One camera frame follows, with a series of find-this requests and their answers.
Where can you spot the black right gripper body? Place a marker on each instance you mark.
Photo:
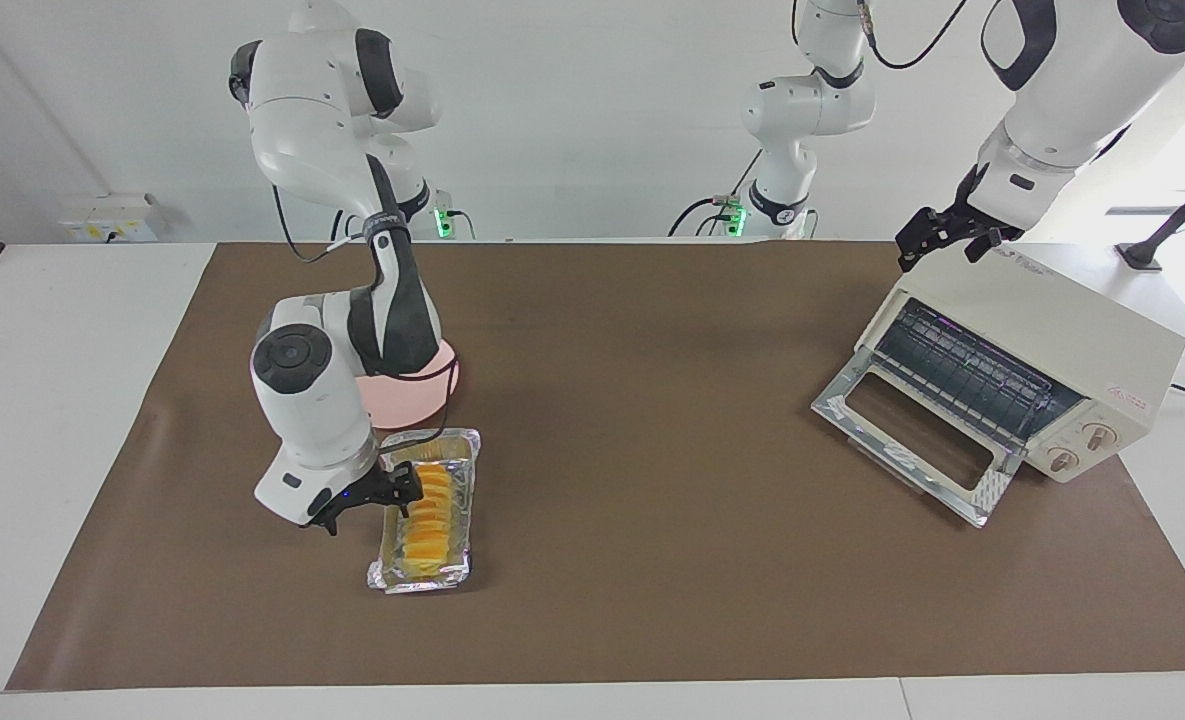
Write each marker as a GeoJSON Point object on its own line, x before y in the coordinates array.
{"type": "Point", "coordinates": [352, 492]}

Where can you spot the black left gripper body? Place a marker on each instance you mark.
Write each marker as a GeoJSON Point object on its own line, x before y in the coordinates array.
{"type": "Point", "coordinates": [982, 222]}

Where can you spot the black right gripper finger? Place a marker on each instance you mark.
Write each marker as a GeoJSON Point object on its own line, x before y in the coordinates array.
{"type": "Point", "coordinates": [403, 503]}
{"type": "Point", "coordinates": [408, 478]}

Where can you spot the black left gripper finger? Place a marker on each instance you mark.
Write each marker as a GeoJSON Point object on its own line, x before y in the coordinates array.
{"type": "Point", "coordinates": [982, 246]}
{"type": "Point", "coordinates": [924, 238]}

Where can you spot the sliced orange bread loaf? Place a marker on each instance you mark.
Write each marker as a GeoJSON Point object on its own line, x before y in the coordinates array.
{"type": "Point", "coordinates": [422, 550]}

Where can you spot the aluminium foil tray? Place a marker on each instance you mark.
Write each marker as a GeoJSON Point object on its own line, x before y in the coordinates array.
{"type": "Point", "coordinates": [464, 500]}

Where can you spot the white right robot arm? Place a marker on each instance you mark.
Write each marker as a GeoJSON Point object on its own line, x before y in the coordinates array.
{"type": "Point", "coordinates": [302, 120]}

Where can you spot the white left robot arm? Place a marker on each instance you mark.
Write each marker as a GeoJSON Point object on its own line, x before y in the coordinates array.
{"type": "Point", "coordinates": [1082, 80]}

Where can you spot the cream toaster oven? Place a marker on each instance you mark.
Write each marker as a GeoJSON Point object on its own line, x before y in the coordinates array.
{"type": "Point", "coordinates": [1052, 320]}

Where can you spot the metal glass oven door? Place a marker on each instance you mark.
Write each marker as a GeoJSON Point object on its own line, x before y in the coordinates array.
{"type": "Point", "coordinates": [902, 457]}

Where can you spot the cream oven knob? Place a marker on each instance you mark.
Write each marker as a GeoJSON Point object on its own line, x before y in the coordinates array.
{"type": "Point", "coordinates": [1100, 435]}
{"type": "Point", "coordinates": [1062, 459]}

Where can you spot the pink round plate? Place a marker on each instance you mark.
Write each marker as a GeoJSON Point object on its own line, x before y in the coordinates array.
{"type": "Point", "coordinates": [402, 405]}

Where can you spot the black stand with pole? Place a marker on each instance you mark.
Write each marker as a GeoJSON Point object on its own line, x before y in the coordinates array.
{"type": "Point", "coordinates": [1139, 257]}

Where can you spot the brown table mat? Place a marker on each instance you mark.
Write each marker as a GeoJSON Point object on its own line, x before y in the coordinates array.
{"type": "Point", "coordinates": [652, 600]}

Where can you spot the white wall outlet box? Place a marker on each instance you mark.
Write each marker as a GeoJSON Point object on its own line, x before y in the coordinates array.
{"type": "Point", "coordinates": [112, 220]}

